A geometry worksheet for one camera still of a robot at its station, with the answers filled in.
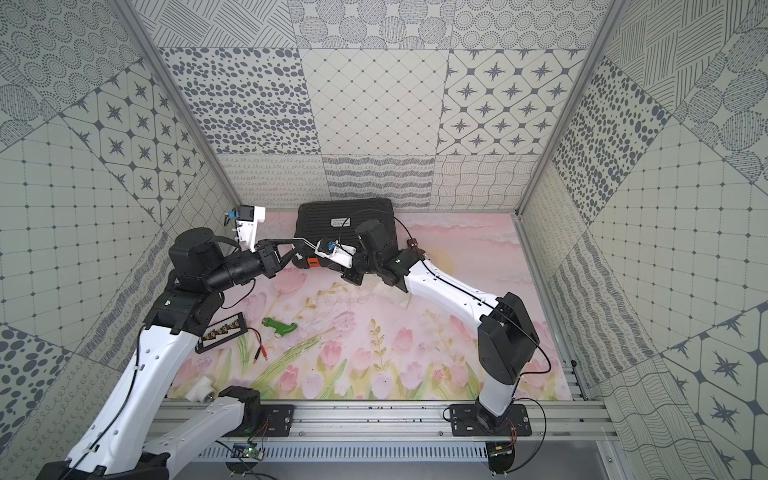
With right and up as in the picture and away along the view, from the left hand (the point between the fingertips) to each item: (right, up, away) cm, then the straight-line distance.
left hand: (297, 234), depth 63 cm
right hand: (+5, -7, +16) cm, 19 cm away
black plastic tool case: (0, +6, +45) cm, 45 cm away
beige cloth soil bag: (+14, -18, +31) cm, 39 cm away
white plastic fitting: (-29, -41, +13) cm, 51 cm away
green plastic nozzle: (-14, -28, +26) cm, 41 cm away
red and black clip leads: (-18, -33, +23) cm, 44 cm away
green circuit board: (-14, -52, +7) cm, 54 cm away
